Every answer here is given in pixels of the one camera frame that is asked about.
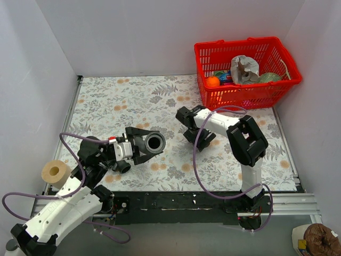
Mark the white grey button device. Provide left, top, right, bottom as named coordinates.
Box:
left=4, top=239, right=21, bottom=256

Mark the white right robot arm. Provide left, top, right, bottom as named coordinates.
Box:
left=175, top=105, right=269, bottom=212

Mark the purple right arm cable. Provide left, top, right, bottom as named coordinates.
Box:
left=192, top=105, right=274, bottom=231

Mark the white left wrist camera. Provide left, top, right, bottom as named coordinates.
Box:
left=109, top=136, right=133, bottom=161

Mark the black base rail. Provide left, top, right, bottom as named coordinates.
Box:
left=90, top=190, right=264, bottom=225

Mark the green netted melon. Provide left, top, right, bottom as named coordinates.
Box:
left=256, top=59, right=291, bottom=84

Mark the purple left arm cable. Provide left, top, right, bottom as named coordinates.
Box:
left=2, top=132, right=132, bottom=244

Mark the red plastic basket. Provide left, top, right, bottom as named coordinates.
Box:
left=194, top=37, right=303, bottom=109

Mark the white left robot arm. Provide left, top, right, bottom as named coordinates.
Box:
left=5, top=127, right=166, bottom=255

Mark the colourful snack packet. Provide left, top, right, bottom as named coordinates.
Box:
left=213, top=70, right=233, bottom=85

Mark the brown item in white cup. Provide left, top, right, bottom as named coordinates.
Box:
left=291, top=223, right=340, bottom=256

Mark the grey tee pipe fitting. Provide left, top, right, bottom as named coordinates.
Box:
left=112, top=160, right=131, bottom=174

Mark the black corrugated hose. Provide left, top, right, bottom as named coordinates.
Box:
left=142, top=132, right=166, bottom=156

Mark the orange fruit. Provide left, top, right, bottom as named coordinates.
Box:
left=206, top=76, right=220, bottom=88

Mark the floral table mat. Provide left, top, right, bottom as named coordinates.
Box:
left=61, top=74, right=298, bottom=192

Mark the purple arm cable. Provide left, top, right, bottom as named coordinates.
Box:
left=192, top=105, right=274, bottom=231
left=2, top=132, right=132, bottom=244

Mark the beige tape roll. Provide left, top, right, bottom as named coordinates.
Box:
left=41, top=160, right=72, bottom=189

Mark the crumpled grey paper bag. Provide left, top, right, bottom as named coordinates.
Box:
left=230, top=55, right=259, bottom=85

